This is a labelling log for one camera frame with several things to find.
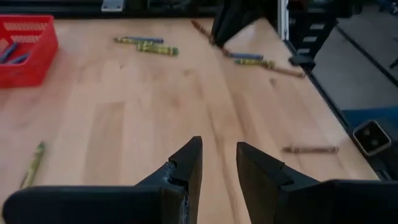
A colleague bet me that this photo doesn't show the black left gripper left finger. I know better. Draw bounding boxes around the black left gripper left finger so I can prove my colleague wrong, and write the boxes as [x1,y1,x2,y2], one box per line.
[2,135,204,224]

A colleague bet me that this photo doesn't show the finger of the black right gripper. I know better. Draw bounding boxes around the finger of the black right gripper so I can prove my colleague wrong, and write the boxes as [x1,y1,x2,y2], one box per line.
[222,0,261,47]
[211,0,240,47]

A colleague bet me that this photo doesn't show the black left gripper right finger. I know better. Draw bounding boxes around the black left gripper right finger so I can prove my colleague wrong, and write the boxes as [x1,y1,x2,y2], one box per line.
[236,141,398,224]

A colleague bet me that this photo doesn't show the brown crayon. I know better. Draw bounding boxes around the brown crayon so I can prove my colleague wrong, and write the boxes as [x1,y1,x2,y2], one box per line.
[190,19,231,57]
[263,64,307,79]
[281,146,340,155]

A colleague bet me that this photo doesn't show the yellow-green crayon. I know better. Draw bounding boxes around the yellow-green crayon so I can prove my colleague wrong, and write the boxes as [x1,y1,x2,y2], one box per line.
[138,45,180,57]
[113,37,147,45]
[135,42,169,50]
[19,141,47,190]
[234,58,276,70]

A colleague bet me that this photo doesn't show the blue crayon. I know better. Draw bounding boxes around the blue crayon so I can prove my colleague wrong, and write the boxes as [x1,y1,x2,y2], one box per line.
[0,42,19,64]
[228,52,264,61]
[8,51,32,65]
[126,36,165,44]

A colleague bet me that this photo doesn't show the red plastic basket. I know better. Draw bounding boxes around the red plastic basket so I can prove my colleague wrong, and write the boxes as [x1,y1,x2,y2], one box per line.
[0,14,59,89]

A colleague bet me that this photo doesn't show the black table-level camera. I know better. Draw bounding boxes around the black table-level camera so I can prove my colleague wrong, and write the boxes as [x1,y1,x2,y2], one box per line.
[352,119,392,157]

